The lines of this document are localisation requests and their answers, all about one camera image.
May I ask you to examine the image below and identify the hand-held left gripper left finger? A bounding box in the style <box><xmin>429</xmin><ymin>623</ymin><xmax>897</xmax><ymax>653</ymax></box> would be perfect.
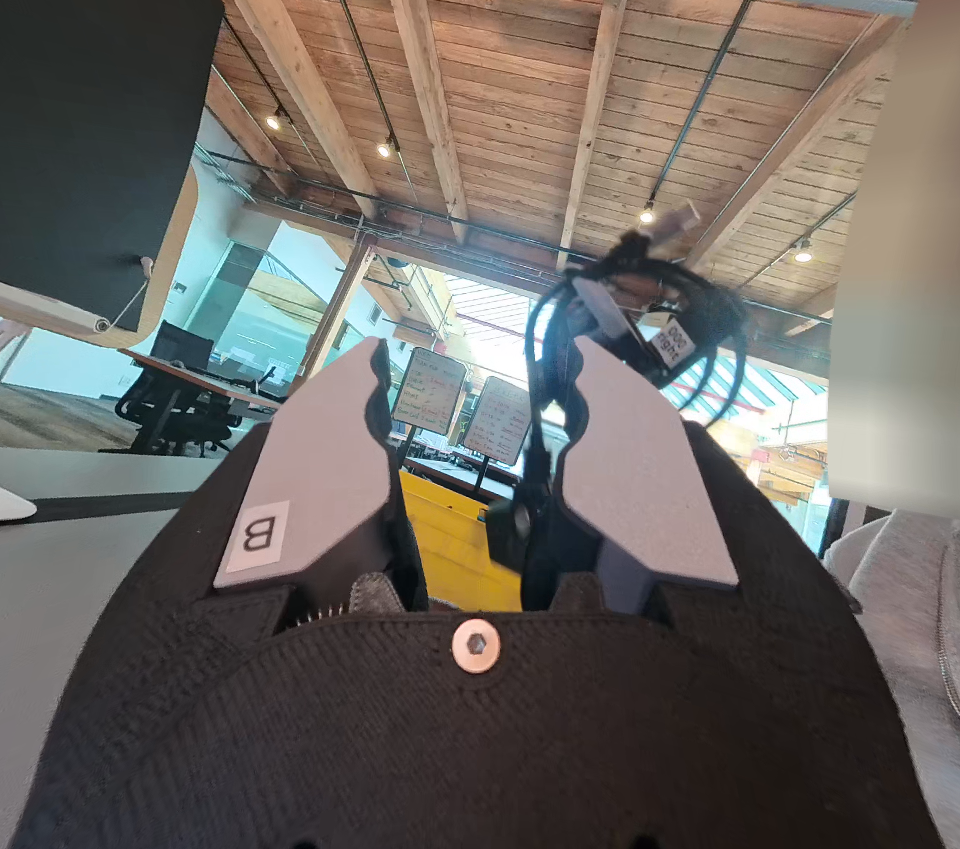
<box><xmin>213</xmin><ymin>336</ymin><xmax>408</xmax><ymax>592</ymax></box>

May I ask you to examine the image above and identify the person's grey hoodie torso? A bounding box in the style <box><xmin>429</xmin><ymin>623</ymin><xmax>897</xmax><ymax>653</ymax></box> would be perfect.
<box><xmin>821</xmin><ymin>507</ymin><xmax>960</xmax><ymax>849</ymax></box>

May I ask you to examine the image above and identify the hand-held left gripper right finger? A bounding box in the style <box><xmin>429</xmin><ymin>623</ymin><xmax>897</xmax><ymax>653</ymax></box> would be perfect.
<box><xmin>558</xmin><ymin>336</ymin><xmax>741</xmax><ymax>615</ymax></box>

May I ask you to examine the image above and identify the small written whiteboard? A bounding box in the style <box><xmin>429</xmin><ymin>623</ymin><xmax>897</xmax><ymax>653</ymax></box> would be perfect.
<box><xmin>460</xmin><ymin>375</ymin><xmax>534</xmax><ymax>468</ymax></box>

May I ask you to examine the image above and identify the large written whiteboard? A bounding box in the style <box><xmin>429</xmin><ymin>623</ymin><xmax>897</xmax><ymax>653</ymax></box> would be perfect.
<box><xmin>390</xmin><ymin>345</ymin><xmax>468</xmax><ymax>438</ymax></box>

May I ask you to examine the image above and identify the black office chair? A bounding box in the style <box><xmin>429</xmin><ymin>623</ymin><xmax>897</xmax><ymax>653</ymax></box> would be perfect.
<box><xmin>112</xmin><ymin>320</ymin><xmax>235</xmax><ymax>457</ymax></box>

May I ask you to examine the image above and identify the yellow plastic bin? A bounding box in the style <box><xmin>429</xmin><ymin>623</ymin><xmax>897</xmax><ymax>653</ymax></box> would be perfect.
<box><xmin>397</xmin><ymin>470</ymin><xmax>526</xmax><ymax>615</ymax></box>

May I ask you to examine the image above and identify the wooden office desk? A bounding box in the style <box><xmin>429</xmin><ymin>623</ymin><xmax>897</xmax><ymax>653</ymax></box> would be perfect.
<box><xmin>120</xmin><ymin>346</ymin><xmax>291</xmax><ymax>424</ymax></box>

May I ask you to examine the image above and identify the black hdmi cable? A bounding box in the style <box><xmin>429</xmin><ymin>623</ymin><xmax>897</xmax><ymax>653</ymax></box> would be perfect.
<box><xmin>483</xmin><ymin>200</ymin><xmax>751</xmax><ymax>612</ymax></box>

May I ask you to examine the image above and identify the wooden support post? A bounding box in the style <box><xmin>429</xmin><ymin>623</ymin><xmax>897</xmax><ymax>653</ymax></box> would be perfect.
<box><xmin>300</xmin><ymin>240</ymin><xmax>378</xmax><ymax>402</ymax></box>

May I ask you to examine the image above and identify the black monitor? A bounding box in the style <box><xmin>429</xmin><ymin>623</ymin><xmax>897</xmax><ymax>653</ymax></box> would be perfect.
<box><xmin>0</xmin><ymin>0</ymin><xmax>226</xmax><ymax>349</ymax></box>

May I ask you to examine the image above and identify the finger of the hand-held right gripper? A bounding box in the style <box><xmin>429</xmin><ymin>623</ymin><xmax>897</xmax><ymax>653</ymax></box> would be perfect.
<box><xmin>572</xmin><ymin>277</ymin><xmax>648</xmax><ymax>352</ymax></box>

